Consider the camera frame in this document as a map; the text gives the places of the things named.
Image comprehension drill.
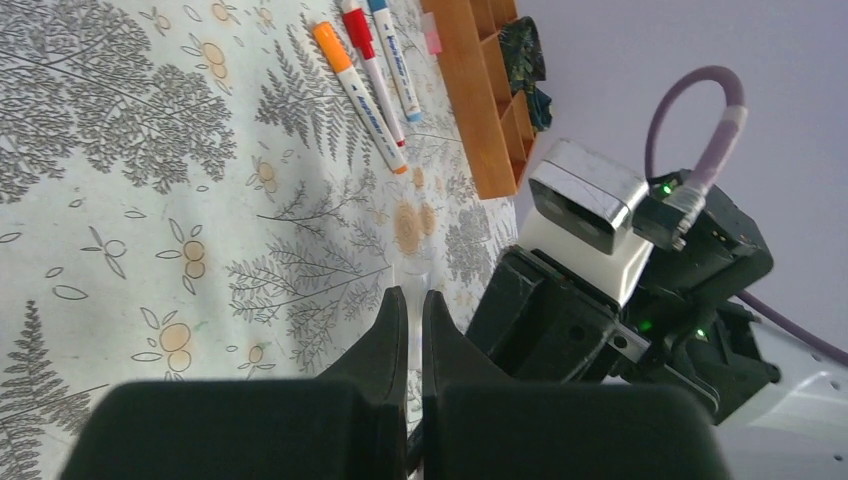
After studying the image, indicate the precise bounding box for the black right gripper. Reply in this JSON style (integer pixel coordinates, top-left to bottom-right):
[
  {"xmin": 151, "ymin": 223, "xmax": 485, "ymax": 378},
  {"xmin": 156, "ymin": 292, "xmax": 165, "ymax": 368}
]
[{"xmin": 463, "ymin": 248, "xmax": 723, "ymax": 425}]

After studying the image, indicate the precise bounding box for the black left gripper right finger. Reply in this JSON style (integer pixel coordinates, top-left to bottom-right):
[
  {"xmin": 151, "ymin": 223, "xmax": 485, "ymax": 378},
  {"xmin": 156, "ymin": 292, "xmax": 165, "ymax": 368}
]
[{"xmin": 422, "ymin": 290, "xmax": 731, "ymax": 479}]

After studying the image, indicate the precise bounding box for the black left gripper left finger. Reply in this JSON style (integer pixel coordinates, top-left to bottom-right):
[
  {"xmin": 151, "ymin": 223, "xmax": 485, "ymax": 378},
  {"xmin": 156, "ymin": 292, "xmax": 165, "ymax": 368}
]
[{"xmin": 61, "ymin": 287, "xmax": 408, "ymax": 479}]

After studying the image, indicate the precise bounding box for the white pen blue tip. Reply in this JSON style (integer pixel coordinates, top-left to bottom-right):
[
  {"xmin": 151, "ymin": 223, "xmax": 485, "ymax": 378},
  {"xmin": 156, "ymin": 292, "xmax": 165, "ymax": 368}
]
[{"xmin": 368, "ymin": 0, "xmax": 423, "ymax": 123}]

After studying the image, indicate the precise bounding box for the white pen red tip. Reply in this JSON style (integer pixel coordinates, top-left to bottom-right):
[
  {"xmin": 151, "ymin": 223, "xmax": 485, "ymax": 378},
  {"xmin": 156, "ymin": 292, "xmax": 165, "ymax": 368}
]
[
  {"xmin": 340, "ymin": 0, "xmax": 405, "ymax": 147},
  {"xmin": 312, "ymin": 22, "xmax": 408, "ymax": 175}
]

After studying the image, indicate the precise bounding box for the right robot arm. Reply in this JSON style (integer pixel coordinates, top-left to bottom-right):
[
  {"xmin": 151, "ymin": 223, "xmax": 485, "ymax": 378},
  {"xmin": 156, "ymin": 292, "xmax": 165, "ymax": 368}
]
[{"xmin": 467, "ymin": 188, "xmax": 847, "ymax": 474}]

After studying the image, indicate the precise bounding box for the orange compartment tray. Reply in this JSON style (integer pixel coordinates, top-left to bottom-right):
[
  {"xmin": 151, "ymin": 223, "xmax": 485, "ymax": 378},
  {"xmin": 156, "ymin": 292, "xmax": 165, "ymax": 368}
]
[{"xmin": 421, "ymin": 0, "xmax": 536, "ymax": 200}]

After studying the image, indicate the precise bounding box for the floral patterned mat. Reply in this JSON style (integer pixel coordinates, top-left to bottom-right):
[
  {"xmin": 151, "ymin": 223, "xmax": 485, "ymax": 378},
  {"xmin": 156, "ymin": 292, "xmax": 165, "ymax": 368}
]
[{"xmin": 1, "ymin": 1, "xmax": 517, "ymax": 479}]

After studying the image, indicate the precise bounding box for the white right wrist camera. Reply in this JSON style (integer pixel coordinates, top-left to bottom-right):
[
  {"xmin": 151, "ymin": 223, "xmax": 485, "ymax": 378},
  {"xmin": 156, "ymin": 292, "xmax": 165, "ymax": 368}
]
[{"xmin": 517, "ymin": 138, "xmax": 653, "ymax": 307}]

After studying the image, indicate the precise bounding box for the black green cable coil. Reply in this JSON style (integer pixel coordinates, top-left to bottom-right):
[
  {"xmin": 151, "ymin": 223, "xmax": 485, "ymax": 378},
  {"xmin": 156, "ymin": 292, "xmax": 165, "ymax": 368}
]
[{"xmin": 498, "ymin": 16, "xmax": 554, "ymax": 132}]

